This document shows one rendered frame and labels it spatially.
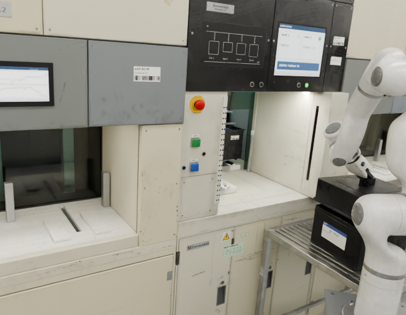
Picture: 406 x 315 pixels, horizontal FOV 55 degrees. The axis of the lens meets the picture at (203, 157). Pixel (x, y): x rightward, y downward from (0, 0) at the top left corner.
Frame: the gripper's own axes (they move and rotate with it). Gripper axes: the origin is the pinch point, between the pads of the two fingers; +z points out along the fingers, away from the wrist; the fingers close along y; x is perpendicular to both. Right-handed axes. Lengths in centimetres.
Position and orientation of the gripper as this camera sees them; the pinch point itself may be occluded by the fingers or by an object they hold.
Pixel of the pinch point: (366, 180)
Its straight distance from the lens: 175.9
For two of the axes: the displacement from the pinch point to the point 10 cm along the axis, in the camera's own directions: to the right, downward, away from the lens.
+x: -6.9, 7.2, -1.1
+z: 5.9, 6.5, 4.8
